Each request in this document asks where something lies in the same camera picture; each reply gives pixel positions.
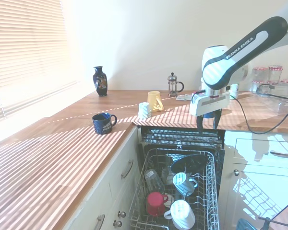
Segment paper leaflets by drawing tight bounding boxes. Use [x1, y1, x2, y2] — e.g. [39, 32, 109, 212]
[175, 93, 195, 101]

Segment dark blue printed mug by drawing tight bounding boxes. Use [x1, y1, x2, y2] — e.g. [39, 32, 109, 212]
[92, 113, 118, 135]

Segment clear container with clip lid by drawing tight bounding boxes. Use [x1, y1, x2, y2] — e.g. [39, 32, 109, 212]
[255, 82, 288, 116]

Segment clear drinking glass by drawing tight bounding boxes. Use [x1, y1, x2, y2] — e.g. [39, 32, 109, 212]
[144, 169, 166, 192]

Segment large white mug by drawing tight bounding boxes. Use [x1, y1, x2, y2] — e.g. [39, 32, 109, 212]
[163, 199, 196, 230]

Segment beige slatted window blind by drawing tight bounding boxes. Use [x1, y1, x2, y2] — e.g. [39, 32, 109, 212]
[0, 0, 80, 125]

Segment glass French press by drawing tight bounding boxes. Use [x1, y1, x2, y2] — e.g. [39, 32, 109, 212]
[167, 72, 184, 98]

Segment grey cutlery tray rack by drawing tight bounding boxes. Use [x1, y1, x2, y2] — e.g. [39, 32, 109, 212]
[144, 128, 219, 146]

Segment glass jar red lid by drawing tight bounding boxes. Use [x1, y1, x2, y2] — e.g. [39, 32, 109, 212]
[268, 65, 284, 83]
[252, 67, 269, 84]
[251, 80, 264, 93]

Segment yellow mug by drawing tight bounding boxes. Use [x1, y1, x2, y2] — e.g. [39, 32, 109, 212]
[147, 91, 164, 113]

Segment white spiral ribbed cup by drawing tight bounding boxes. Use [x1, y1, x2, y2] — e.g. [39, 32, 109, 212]
[138, 102, 152, 119]

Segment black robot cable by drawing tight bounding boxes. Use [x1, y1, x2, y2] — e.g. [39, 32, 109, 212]
[191, 83, 288, 135]

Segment dark blue decorated vase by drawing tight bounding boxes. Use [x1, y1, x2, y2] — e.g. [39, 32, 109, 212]
[93, 66, 108, 97]

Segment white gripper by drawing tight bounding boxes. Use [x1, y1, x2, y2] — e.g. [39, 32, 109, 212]
[189, 92, 231, 134]

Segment red mug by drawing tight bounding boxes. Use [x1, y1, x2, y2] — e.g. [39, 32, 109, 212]
[146, 191, 169, 216]

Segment grey wire dish rack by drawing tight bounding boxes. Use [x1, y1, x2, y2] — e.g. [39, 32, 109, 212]
[128, 147, 220, 230]

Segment dishwasher rack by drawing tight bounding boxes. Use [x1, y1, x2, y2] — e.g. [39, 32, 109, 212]
[136, 124, 228, 230]

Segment pale blue striped mug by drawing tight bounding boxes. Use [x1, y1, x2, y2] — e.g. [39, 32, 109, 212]
[172, 172, 198, 197]

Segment silver drawer handle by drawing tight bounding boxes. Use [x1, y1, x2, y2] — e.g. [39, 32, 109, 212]
[270, 150, 288, 158]
[121, 159, 134, 179]
[96, 214, 106, 230]

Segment dark plate in rack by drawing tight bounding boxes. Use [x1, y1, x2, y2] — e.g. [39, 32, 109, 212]
[170, 154, 208, 173]

